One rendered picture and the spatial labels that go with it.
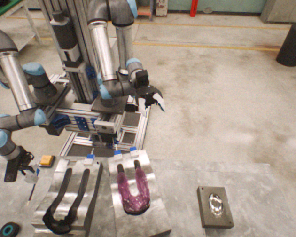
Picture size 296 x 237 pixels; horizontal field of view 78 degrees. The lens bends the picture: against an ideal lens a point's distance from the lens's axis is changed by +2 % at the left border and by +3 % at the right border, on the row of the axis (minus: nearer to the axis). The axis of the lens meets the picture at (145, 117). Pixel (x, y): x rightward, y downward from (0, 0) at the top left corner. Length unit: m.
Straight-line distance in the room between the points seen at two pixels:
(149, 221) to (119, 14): 1.02
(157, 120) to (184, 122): 0.38
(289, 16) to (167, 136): 4.77
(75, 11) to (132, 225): 1.17
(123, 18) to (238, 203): 1.19
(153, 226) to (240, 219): 0.50
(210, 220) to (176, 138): 1.43
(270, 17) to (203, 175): 5.24
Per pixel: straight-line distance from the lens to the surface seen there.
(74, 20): 1.27
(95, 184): 1.17
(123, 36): 1.06
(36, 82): 1.45
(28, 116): 1.04
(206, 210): 1.15
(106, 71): 0.92
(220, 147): 2.47
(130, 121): 2.28
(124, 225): 1.05
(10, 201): 1.43
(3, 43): 1.07
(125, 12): 1.01
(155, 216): 1.06
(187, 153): 2.30
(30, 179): 1.24
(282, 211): 1.40
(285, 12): 6.18
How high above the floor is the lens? 1.93
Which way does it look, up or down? 48 degrees down
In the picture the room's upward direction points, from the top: straight up
